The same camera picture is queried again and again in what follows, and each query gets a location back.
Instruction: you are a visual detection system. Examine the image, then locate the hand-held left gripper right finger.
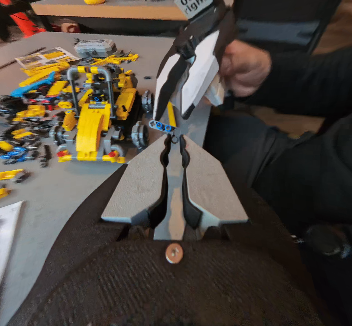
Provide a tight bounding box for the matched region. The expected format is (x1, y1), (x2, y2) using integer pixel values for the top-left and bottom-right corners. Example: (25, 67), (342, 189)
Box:
(179, 135), (249, 229)

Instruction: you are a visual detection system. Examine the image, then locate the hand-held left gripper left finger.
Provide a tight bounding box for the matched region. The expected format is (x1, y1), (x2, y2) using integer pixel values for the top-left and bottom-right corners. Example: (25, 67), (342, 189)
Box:
(101, 134), (169, 229)

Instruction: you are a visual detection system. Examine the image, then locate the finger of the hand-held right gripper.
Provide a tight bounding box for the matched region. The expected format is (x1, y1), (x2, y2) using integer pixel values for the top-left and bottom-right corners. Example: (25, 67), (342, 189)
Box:
(153, 51), (194, 121)
(180, 31), (229, 120)

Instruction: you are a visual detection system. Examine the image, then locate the thin yellow brick beam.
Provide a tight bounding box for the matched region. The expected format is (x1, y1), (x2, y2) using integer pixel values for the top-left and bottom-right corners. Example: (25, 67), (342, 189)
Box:
(167, 102), (177, 127)

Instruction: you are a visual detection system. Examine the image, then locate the grey beam with blue pins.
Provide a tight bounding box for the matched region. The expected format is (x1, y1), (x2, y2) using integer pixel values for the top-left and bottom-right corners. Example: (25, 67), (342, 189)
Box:
(148, 119), (182, 144)

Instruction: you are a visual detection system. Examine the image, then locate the person's right forearm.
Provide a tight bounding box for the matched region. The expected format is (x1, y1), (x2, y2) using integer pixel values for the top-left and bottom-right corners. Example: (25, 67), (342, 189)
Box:
(247, 45), (352, 117)

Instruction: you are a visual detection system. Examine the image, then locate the person's right hand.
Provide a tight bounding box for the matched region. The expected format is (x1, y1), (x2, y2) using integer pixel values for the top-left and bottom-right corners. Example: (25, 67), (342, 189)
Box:
(220, 40), (273, 98)

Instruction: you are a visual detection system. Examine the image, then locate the person's black clothed body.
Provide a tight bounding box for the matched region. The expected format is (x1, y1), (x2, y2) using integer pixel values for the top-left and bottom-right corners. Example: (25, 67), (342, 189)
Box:
(203, 0), (352, 326)

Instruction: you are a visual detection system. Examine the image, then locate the grey battery box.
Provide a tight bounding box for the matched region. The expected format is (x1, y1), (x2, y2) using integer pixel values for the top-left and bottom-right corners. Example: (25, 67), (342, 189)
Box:
(74, 40), (117, 58)

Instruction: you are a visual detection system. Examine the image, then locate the yellow toy brick vehicle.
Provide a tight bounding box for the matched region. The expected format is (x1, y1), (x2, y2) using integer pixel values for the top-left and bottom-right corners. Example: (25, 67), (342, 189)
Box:
(49, 66), (152, 164)

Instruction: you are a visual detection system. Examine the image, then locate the yellow and black leaflet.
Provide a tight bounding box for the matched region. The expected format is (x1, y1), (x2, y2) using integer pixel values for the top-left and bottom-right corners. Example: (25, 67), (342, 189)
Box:
(15, 47), (80, 69)

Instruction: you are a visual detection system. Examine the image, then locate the pile of loose brick parts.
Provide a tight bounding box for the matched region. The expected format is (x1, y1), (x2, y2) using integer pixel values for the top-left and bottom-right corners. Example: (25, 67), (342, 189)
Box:
(0, 53), (139, 198)

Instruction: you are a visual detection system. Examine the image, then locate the building instruction booklet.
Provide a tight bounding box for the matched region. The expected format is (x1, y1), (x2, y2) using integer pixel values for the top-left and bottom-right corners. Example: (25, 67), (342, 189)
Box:
(0, 201), (25, 285)

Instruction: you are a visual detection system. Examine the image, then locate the blue curved brick panel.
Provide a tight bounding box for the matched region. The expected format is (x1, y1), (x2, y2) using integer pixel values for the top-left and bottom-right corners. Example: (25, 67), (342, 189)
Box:
(11, 71), (55, 97)

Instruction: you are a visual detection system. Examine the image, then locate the orange object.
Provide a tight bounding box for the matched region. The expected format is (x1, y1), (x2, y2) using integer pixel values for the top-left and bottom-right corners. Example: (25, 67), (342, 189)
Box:
(10, 11), (46, 36)

